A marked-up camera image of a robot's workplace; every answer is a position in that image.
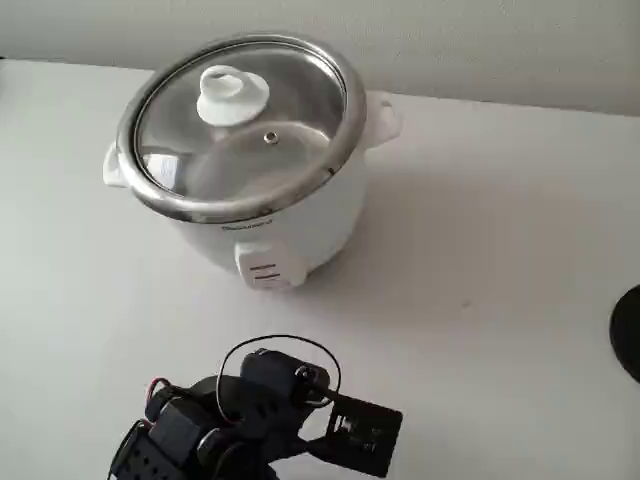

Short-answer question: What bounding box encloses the black flat camera mount plate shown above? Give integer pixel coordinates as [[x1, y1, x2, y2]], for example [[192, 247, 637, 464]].
[[299, 387, 405, 479]]

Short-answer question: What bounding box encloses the glass lid with white knob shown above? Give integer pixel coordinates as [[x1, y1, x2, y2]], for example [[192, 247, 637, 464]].
[[131, 46, 350, 202]]

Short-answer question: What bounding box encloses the thin black cable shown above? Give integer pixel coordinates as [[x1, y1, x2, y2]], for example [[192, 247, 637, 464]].
[[217, 333, 344, 426]]

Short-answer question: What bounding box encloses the white electric rice cooker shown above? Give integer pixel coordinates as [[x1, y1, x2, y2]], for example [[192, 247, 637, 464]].
[[102, 32, 404, 292]]

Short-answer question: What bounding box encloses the black round object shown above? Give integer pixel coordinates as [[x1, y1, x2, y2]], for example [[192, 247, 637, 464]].
[[609, 284, 640, 386]]

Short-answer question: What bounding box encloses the red motor wire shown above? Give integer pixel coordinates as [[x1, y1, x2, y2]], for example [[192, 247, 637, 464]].
[[143, 377, 167, 417]]

